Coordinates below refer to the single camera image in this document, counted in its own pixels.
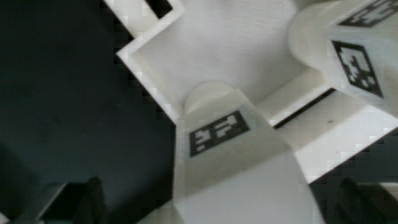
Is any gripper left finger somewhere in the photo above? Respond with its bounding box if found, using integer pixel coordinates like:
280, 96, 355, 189
10, 176, 112, 224

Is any white chair leg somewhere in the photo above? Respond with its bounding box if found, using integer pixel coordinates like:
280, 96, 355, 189
137, 81, 325, 224
288, 0, 398, 118

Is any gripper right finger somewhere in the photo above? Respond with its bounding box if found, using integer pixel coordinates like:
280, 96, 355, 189
332, 178, 398, 224

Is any white chair seat part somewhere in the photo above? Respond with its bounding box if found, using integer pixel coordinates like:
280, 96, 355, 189
103, 0, 398, 180

